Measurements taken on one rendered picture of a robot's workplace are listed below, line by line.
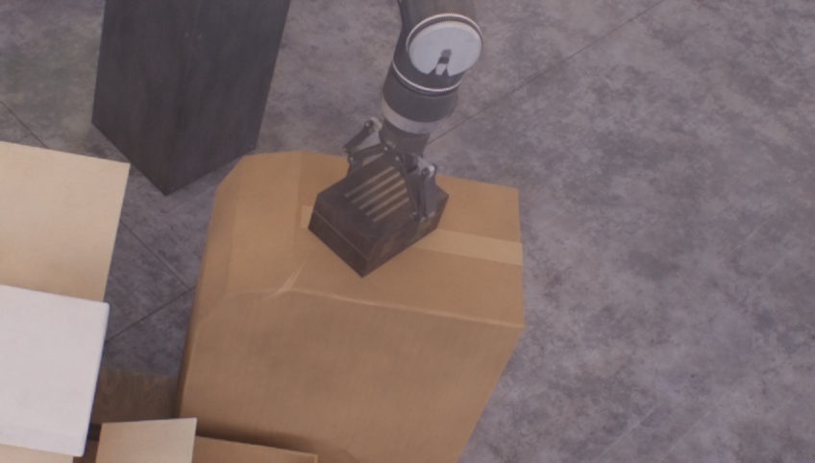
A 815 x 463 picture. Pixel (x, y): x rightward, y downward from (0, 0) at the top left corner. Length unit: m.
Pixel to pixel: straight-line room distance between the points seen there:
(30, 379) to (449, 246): 0.73
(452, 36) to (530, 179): 1.88
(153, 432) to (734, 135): 2.35
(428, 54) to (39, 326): 0.86
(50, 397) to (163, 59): 1.15
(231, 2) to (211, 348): 1.04
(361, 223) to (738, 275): 1.82
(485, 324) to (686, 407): 1.31
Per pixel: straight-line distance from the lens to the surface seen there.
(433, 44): 2.02
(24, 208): 2.73
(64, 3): 4.03
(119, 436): 2.50
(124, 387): 3.01
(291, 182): 2.41
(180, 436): 2.46
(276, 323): 2.33
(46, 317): 2.48
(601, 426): 3.42
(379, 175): 2.34
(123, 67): 3.46
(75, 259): 2.66
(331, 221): 2.29
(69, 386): 2.40
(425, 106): 2.10
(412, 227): 2.29
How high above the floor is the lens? 2.63
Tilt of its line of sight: 46 degrees down
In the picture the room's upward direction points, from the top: 19 degrees clockwise
